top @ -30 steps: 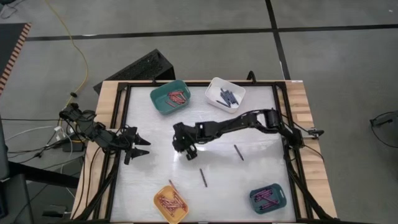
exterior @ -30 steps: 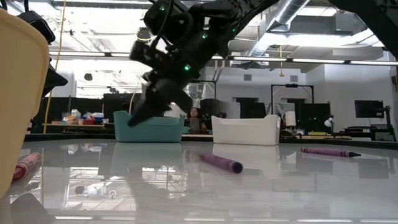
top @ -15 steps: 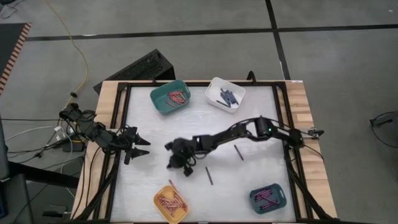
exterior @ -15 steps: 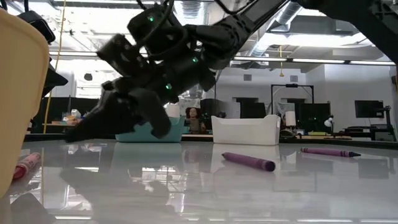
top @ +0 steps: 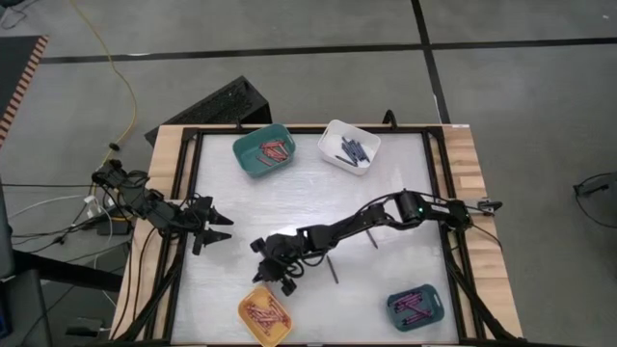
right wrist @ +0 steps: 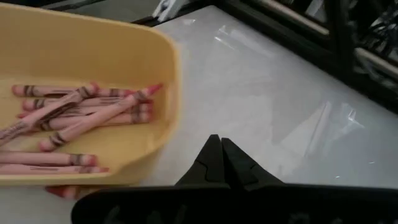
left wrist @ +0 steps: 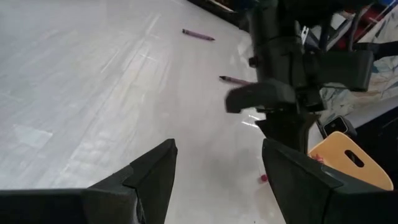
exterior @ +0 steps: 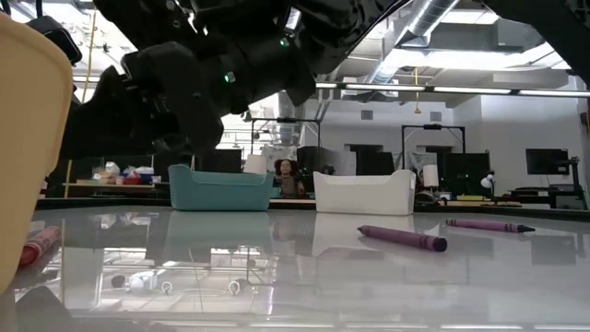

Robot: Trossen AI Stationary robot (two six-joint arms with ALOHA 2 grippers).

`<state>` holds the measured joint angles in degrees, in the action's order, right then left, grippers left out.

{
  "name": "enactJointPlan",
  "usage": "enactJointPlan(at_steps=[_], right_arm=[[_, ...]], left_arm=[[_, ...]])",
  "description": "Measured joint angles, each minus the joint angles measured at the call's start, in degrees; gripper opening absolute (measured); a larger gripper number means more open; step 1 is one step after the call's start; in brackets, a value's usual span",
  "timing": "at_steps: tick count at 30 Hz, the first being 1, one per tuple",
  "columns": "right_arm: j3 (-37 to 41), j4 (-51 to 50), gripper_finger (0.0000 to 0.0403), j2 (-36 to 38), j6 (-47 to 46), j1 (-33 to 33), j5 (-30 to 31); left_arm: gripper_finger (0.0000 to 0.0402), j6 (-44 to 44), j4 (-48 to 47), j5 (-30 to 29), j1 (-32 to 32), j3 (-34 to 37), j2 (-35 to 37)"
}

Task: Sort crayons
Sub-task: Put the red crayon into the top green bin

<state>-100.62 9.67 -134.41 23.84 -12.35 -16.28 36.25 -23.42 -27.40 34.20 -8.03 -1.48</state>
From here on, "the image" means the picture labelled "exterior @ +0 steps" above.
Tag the black monitor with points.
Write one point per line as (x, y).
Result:
(547, 161)

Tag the wooden shelf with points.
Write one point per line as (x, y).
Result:
(110, 185)

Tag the black metal frame stand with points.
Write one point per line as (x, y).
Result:
(433, 126)

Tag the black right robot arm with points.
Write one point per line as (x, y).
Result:
(345, 18)

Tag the black cabinet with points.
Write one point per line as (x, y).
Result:
(207, 162)

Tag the person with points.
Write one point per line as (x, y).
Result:
(288, 177)

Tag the white plastic bin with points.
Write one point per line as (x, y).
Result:
(364, 193)

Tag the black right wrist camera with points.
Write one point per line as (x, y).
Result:
(184, 97)

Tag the purple crayon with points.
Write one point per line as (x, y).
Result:
(401, 238)
(488, 225)

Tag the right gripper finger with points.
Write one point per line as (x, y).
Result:
(106, 124)

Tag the white desk lamp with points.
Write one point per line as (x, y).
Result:
(487, 181)

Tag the pink crayon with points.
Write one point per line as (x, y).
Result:
(39, 244)

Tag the yellow plastic bin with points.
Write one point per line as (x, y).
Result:
(27, 138)

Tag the teal plastic bin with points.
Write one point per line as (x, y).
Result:
(221, 191)

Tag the white plastic jug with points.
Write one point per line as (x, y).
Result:
(112, 169)

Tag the silver ventilation duct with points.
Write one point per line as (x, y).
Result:
(286, 115)
(415, 27)

